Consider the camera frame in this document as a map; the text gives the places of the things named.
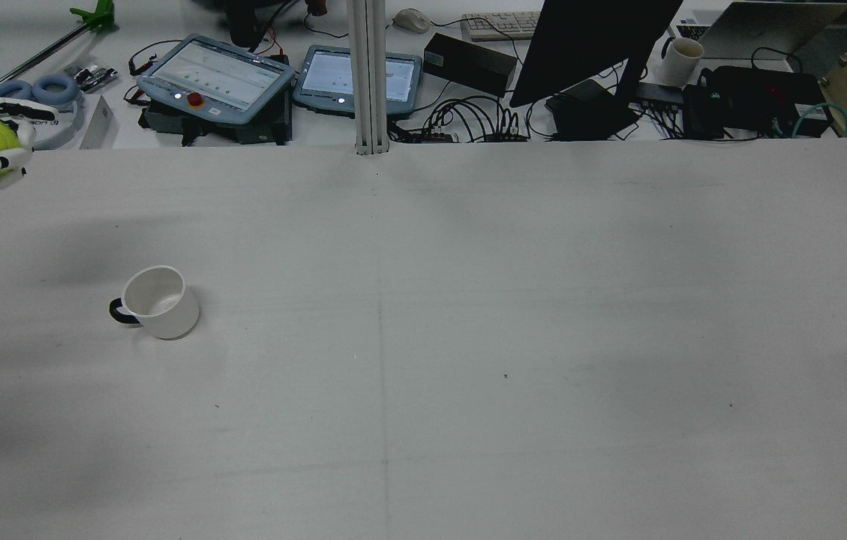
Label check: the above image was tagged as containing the grey teach pendant without button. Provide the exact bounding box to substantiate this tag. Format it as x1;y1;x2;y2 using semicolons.
293;45;423;118

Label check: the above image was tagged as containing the silver laptop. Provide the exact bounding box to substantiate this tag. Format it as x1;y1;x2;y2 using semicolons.
670;1;847;61

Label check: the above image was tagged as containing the aluminium profile post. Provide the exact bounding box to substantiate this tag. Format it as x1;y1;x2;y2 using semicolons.
347;0;391;156

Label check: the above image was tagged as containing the blue over-ear headphones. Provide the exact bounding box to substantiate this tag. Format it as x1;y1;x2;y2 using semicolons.
0;73;86;150

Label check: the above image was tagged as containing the grey teach pendant red button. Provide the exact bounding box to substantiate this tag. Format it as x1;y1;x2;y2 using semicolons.
136;34;296;126

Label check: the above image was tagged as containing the white cup with black handle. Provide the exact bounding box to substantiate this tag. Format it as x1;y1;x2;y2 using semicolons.
109;265;200;341

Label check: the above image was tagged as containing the black power adapter box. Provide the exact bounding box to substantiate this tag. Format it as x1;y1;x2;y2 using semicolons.
422;32;518;98

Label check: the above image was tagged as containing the metal rod with green clamp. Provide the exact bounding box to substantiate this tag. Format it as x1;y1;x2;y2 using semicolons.
0;0;118;98

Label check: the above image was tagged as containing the white keyboard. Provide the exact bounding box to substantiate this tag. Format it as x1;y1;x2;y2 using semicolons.
461;11;542;41

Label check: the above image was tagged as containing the black computer monitor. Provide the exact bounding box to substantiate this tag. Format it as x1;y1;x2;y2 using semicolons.
509;0;683;142

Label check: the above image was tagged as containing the white plastic card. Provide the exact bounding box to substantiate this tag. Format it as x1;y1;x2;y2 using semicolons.
80;95;119;150

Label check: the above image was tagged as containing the white mug on desk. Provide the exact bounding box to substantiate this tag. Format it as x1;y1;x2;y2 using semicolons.
657;37;704;88

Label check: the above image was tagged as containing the black cable bundle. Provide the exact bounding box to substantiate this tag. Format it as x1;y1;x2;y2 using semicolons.
392;94;544;145

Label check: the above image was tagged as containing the black electronics box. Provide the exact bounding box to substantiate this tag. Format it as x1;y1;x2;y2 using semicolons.
682;65;835;140

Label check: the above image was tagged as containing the grey computer mouse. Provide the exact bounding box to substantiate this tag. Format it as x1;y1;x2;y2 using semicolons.
393;8;431;35

